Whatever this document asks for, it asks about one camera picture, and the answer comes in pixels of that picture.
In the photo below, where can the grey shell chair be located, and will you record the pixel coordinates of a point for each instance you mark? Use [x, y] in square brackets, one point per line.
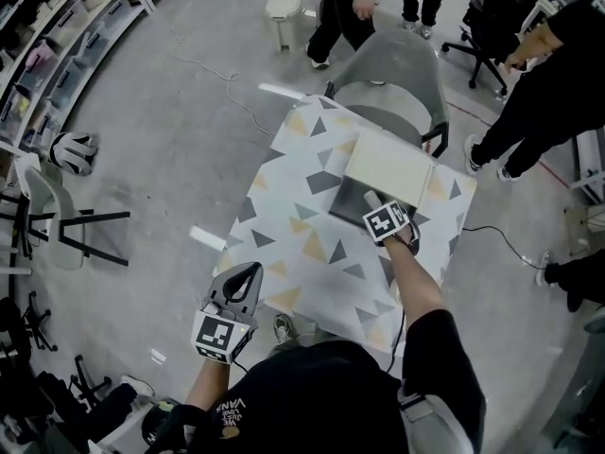
[61, 215]
[392, 78]

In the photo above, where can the person's black shirt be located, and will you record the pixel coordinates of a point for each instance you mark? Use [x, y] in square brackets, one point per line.
[331, 395]

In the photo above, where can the person's right forearm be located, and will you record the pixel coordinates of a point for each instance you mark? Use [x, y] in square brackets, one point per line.
[416, 282]

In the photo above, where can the person's shoe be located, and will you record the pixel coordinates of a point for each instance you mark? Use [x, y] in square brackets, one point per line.
[285, 328]

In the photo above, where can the triangle patterned tablecloth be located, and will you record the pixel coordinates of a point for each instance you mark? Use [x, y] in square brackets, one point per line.
[302, 206]

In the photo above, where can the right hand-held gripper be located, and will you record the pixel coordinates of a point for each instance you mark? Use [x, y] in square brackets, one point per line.
[385, 222]

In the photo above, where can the white box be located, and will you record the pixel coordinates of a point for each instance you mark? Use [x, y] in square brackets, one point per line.
[392, 168]

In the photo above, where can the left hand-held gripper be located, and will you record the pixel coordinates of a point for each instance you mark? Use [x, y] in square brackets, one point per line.
[222, 334]

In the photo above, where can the beige pedal bin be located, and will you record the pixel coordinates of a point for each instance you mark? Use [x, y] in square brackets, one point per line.
[283, 14]

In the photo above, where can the person's left forearm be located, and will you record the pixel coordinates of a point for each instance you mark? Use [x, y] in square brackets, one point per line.
[208, 383]

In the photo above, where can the black office chair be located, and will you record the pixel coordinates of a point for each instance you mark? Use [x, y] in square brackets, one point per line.
[487, 31]

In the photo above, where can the white shelf with dark items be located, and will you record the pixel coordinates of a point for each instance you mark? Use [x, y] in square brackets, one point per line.
[57, 45]

